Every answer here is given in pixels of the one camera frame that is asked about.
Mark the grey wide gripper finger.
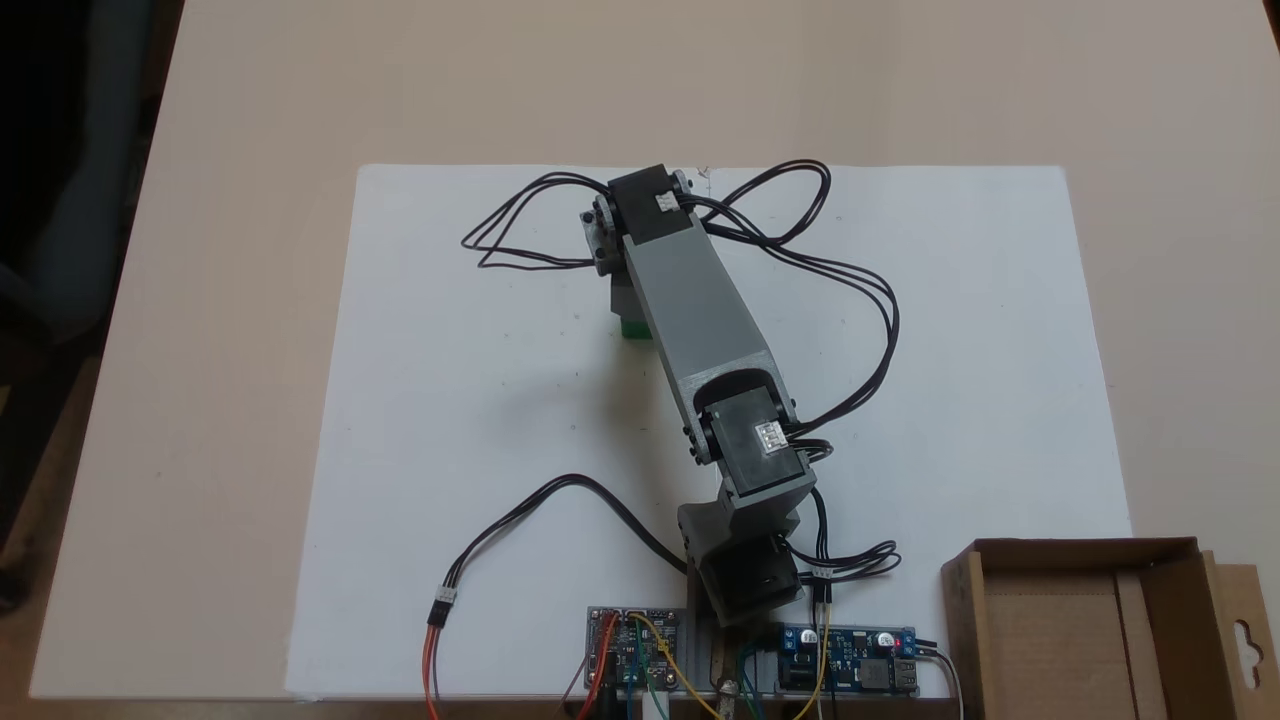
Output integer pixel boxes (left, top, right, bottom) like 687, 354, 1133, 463
611, 270, 651, 324

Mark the white paper sheet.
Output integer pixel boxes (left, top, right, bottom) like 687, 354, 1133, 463
284, 162, 1137, 703

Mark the dark motor driver board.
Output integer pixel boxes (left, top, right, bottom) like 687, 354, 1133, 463
586, 606, 689, 693

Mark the metal table clamp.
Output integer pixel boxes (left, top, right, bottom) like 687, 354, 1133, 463
709, 638, 747, 720

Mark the blue power circuit board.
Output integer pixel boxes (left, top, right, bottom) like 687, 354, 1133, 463
778, 624, 923, 698

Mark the brown cardboard box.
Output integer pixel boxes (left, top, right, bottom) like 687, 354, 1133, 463
939, 536, 1272, 720

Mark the black gripper servo wire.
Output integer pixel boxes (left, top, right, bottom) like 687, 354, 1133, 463
460, 171, 614, 272

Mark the black extension wire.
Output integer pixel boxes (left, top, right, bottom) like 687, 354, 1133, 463
432, 473, 693, 605

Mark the black wrist servo wire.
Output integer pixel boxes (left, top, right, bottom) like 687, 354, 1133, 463
688, 158, 903, 438

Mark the black elbow servo wire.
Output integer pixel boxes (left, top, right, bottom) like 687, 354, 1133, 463
784, 438, 903, 607

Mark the yellow wire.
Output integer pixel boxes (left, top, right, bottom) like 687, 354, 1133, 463
627, 598, 834, 720

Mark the orange red wire bundle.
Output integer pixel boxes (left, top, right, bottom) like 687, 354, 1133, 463
423, 598, 449, 720

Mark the white cable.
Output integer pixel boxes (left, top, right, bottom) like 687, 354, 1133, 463
930, 648, 968, 720

